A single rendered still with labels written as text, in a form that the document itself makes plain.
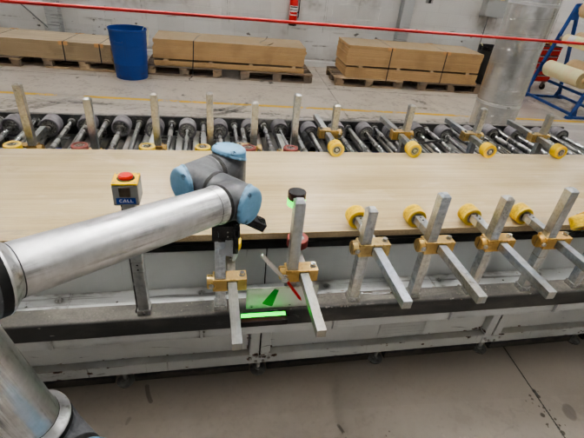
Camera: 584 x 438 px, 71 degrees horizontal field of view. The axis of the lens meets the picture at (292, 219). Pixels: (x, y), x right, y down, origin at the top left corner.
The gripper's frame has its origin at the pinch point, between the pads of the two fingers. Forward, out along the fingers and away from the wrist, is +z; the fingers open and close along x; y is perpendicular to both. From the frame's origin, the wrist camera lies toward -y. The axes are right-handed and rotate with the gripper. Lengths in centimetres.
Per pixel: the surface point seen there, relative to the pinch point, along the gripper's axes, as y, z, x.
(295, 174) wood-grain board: -33, 8, -73
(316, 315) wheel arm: -24.2, 12.5, 14.6
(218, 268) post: 5.1, 9.2, -6.1
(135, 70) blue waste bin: 113, 84, -561
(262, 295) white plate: -10.0, 21.9, -5.4
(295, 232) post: -19.9, -4.4, -6.1
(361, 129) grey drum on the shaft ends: -95, 15, -155
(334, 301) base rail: -38.0, 28.5, -6.8
